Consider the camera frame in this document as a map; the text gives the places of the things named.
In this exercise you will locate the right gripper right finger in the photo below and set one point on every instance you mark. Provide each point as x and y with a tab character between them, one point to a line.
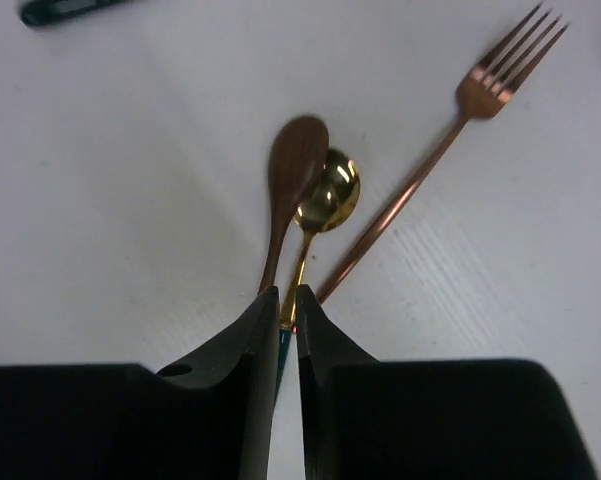
437	419

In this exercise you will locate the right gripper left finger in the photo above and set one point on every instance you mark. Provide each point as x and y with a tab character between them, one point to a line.
207	415

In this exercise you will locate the gold spoon green handle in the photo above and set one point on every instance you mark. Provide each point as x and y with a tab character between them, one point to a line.
329	206

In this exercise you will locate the brown wooden spoon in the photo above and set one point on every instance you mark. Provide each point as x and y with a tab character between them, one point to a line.
297	158

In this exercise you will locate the rose gold fork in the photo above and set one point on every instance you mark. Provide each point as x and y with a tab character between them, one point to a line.
489	85

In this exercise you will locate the gold fork green handle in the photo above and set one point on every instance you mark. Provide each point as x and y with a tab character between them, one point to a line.
45	13

